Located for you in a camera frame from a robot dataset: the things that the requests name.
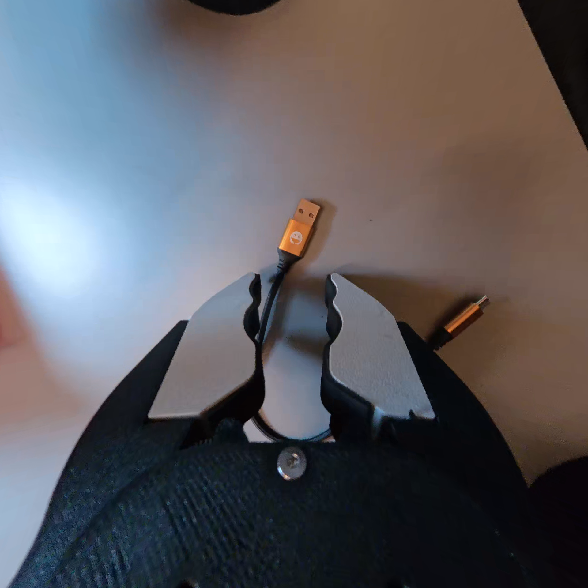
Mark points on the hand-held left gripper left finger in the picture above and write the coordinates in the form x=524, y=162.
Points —
x=206, y=363

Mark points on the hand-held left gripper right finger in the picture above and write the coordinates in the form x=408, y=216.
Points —
x=376, y=363

